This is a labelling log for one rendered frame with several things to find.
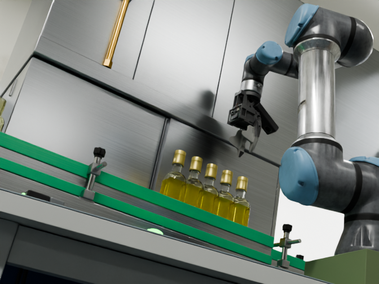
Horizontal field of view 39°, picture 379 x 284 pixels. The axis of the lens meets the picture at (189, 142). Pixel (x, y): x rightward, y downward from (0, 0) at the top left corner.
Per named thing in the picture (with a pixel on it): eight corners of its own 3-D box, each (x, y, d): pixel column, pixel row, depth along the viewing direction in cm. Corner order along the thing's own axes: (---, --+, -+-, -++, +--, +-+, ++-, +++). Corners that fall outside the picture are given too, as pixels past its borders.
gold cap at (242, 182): (242, 194, 171) (243, 181, 173) (249, 191, 168) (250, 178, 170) (233, 190, 169) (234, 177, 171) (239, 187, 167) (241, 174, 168)
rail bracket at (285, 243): (261, 271, 160) (267, 231, 165) (302, 267, 146) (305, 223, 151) (254, 269, 159) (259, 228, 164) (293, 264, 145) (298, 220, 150)
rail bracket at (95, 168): (91, 204, 127) (105, 153, 132) (104, 199, 121) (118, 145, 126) (75, 199, 125) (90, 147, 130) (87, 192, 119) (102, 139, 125)
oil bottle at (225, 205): (215, 264, 160) (226, 196, 169) (226, 262, 156) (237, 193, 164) (199, 258, 158) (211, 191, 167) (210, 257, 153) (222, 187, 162)
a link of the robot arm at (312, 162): (364, 203, 111) (356, 6, 138) (298, 187, 108) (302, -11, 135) (334, 221, 122) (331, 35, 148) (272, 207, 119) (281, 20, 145)
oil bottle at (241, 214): (231, 269, 162) (241, 203, 171) (242, 267, 158) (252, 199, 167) (216, 264, 160) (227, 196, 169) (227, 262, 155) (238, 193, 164)
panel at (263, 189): (350, 291, 204) (355, 206, 218) (356, 291, 201) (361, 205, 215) (144, 217, 165) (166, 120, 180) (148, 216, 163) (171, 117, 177)
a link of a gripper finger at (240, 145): (223, 152, 177) (230, 126, 179) (237, 159, 179) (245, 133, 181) (228, 151, 174) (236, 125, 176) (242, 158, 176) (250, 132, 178)
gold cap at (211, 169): (211, 181, 166) (214, 168, 168) (217, 179, 164) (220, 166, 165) (202, 177, 165) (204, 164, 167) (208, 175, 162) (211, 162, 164)
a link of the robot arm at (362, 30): (398, 23, 137) (314, 58, 185) (360, 11, 135) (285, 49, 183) (389, 67, 136) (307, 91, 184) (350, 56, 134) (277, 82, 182)
